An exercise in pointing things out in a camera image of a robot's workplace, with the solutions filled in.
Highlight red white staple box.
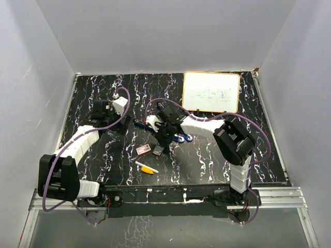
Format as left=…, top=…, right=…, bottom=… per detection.
left=136, top=144, right=152, bottom=156

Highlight staple tray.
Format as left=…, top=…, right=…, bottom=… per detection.
left=152, top=145, right=164, bottom=157

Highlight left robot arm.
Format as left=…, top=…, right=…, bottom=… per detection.
left=38, top=97, right=131, bottom=206

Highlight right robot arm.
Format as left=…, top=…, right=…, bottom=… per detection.
left=146, top=106, right=256, bottom=205

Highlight white marker pen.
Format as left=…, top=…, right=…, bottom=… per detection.
left=135, top=161, right=159, bottom=174

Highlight yellow marker cap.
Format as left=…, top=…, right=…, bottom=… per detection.
left=141, top=167, right=154, bottom=175

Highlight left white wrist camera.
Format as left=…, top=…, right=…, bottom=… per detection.
left=112, top=94, right=128, bottom=116

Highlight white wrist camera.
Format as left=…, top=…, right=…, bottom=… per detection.
left=112, top=94, right=128, bottom=116
left=145, top=115, right=163, bottom=132

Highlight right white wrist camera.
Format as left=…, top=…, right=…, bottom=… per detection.
left=145, top=115, right=163, bottom=132

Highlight small whiteboard orange frame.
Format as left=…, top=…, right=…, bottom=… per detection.
left=182, top=71, right=241, bottom=113

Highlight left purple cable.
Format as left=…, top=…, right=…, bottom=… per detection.
left=41, top=87, right=131, bottom=227

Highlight purple cable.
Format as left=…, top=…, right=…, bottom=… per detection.
left=145, top=98, right=272, bottom=225
left=41, top=87, right=131, bottom=227

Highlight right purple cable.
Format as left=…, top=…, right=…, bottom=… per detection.
left=145, top=98, right=272, bottom=225

